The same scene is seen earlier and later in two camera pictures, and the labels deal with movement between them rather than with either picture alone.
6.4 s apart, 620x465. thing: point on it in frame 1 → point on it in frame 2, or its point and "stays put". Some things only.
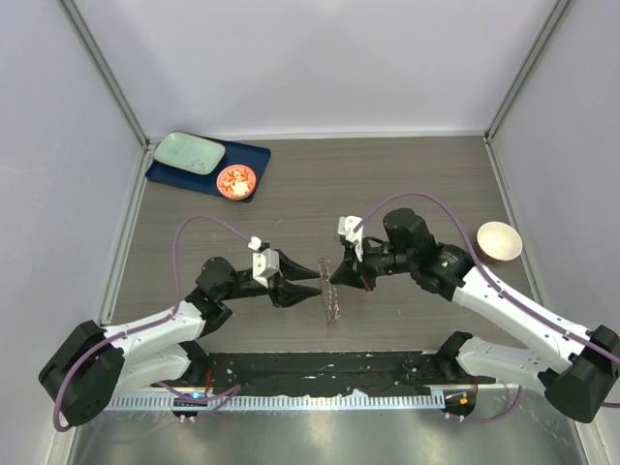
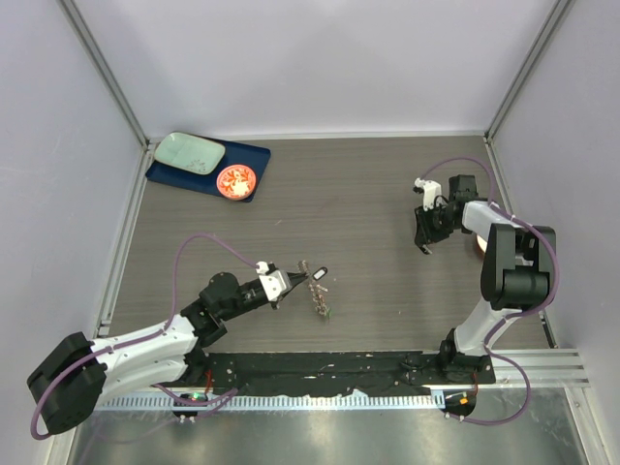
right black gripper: [345, 275] → [425, 233]
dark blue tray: [252, 156] stays put
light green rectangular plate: [190, 153] stays put
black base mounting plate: [329, 370] stays put
